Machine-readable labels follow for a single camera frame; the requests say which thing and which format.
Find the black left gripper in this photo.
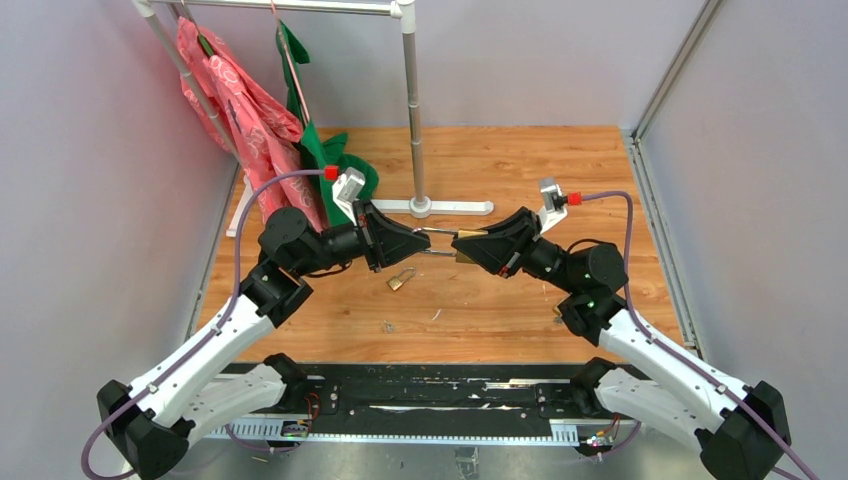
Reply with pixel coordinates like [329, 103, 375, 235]
[299, 200, 434, 277]

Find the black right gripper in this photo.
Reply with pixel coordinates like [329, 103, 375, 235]
[450, 208, 580, 296]

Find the small brass padlock with key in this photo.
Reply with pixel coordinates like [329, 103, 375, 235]
[386, 266, 417, 291]

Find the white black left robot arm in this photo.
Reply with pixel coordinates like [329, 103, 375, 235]
[97, 201, 431, 479]

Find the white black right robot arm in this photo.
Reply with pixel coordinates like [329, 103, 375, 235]
[452, 208, 791, 479]

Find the white metal clothes rack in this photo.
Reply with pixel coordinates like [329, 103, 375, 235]
[132, 1, 494, 219]

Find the green garment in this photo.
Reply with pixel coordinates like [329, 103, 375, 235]
[275, 20, 380, 200]

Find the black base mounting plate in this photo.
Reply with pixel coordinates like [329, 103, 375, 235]
[263, 363, 635, 440]

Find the pink patterned garment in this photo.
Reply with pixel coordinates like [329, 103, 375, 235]
[176, 17, 329, 232]

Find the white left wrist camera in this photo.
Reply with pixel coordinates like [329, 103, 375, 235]
[331, 167, 366, 223]

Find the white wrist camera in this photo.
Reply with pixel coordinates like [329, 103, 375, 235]
[537, 177, 568, 234]
[331, 167, 366, 223]

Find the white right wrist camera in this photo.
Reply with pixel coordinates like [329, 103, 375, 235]
[537, 177, 568, 234]

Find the slotted grey cable duct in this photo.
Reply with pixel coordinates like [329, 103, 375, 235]
[230, 417, 581, 447]

